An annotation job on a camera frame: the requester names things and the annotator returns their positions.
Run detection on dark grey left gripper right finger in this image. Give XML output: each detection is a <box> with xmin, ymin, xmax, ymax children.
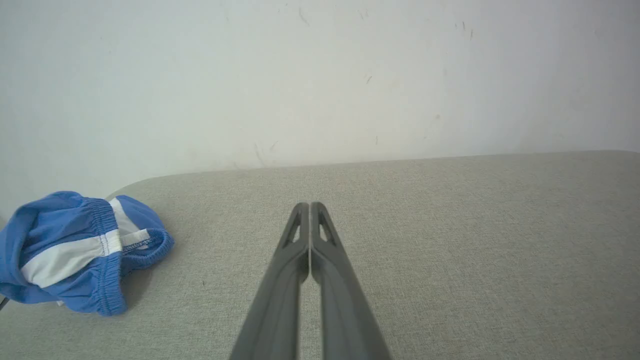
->
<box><xmin>311</xmin><ymin>202</ymin><xmax>392</xmax><ymax>360</ymax></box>

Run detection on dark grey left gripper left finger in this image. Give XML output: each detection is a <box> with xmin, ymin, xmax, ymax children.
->
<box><xmin>229</xmin><ymin>202</ymin><xmax>311</xmax><ymax>360</ymax></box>

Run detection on blue shorts with white trim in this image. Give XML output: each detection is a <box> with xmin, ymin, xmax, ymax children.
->
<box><xmin>0</xmin><ymin>190</ymin><xmax>175</xmax><ymax>317</ymax></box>

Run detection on grey fabric sofa seat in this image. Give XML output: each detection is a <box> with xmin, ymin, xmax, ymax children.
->
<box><xmin>0</xmin><ymin>150</ymin><xmax>640</xmax><ymax>360</ymax></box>

